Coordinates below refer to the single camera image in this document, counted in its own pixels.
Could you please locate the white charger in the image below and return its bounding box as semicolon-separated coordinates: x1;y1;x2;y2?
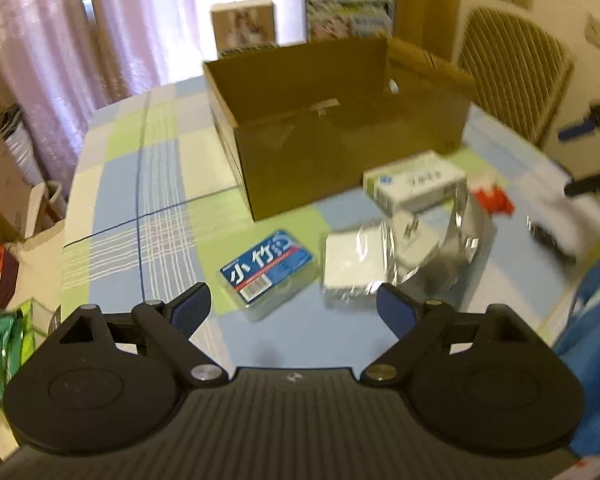
321;220;398;302

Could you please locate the pink sheer curtain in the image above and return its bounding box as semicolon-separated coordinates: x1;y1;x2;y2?
0;0;300;186

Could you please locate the white product box with photo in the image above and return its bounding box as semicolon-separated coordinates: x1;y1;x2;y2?
210;0;277;58

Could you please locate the silver foil pouch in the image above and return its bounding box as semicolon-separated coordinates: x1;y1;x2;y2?
398;185;496;304

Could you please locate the white wall plug adapter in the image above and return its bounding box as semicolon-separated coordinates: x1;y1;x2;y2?
390;209;440;272

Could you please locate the black audio cable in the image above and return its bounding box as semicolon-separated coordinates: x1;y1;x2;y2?
524;213;579;266

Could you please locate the white medicine box blue logo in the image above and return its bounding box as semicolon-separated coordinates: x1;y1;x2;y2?
362;151;467;216

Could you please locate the brown cardboard box on floor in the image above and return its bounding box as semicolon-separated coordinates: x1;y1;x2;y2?
0;133;45;242

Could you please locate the blue-label clear plastic case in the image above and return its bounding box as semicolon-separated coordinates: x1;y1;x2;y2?
219;230;316;311

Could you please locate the red orange packet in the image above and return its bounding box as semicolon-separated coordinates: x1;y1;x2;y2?
472;185;515;217

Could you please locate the green tissue pack stack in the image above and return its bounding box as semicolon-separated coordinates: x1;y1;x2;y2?
0;298;52;415

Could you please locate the quilted brown chair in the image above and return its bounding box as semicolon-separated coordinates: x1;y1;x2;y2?
458;6;574;148

